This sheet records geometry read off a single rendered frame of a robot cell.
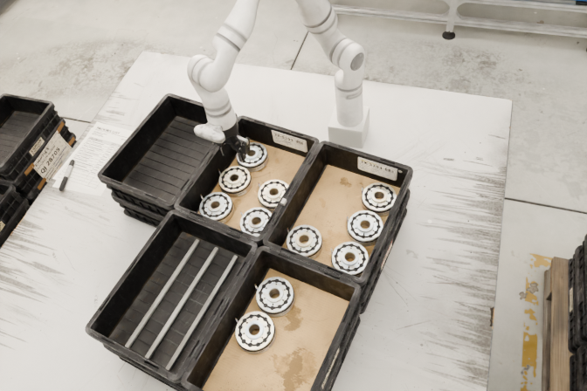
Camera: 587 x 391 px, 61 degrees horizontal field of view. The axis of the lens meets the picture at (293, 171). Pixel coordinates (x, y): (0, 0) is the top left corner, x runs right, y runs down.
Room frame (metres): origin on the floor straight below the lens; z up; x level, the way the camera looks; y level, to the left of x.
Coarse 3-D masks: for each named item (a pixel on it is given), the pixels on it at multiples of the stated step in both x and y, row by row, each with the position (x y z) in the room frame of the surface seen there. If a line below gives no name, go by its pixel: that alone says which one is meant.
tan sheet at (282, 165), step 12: (264, 144) 1.12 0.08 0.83; (276, 156) 1.06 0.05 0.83; (288, 156) 1.05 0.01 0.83; (300, 156) 1.04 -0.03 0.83; (264, 168) 1.02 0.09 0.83; (276, 168) 1.01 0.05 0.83; (288, 168) 1.00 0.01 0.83; (252, 180) 0.98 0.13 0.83; (264, 180) 0.97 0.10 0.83; (288, 180) 0.96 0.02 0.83; (252, 192) 0.93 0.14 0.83; (240, 204) 0.90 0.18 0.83; (252, 204) 0.89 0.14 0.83; (240, 216) 0.85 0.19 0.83
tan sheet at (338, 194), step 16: (336, 176) 0.94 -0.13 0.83; (352, 176) 0.93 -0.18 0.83; (320, 192) 0.89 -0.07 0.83; (336, 192) 0.88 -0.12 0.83; (352, 192) 0.87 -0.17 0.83; (304, 208) 0.84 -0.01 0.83; (320, 208) 0.83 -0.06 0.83; (336, 208) 0.82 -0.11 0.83; (352, 208) 0.81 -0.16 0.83; (304, 224) 0.78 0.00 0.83; (320, 224) 0.77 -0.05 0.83; (336, 224) 0.76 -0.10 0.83; (336, 240) 0.71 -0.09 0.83; (320, 256) 0.67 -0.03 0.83
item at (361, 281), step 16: (320, 144) 1.00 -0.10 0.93; (336, 144) 0.98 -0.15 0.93; (384, 160) 0.89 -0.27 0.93; (304, 176) 0.88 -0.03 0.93; (400, 192) 0.78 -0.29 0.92; (272, 224) 0.74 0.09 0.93; (384, 224) 0.68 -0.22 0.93; (304, 256) 0.63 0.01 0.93; (336, 272) 0.56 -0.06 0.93; (368, 272) 0.55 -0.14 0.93
